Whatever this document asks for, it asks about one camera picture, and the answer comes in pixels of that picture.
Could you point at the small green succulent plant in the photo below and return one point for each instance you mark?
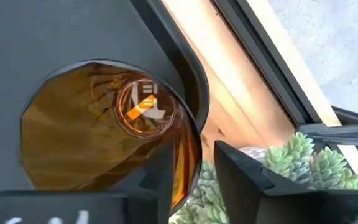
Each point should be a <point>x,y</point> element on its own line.
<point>291,155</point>

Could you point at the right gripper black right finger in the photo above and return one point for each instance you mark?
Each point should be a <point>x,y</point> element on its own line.
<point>259,202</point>

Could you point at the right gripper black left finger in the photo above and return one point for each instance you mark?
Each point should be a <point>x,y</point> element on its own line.
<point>73,208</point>

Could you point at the amber faceted glass cup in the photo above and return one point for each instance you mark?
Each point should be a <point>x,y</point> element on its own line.
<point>73,140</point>

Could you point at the black plastic serving tray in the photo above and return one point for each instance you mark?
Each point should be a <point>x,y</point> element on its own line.
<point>42,31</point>

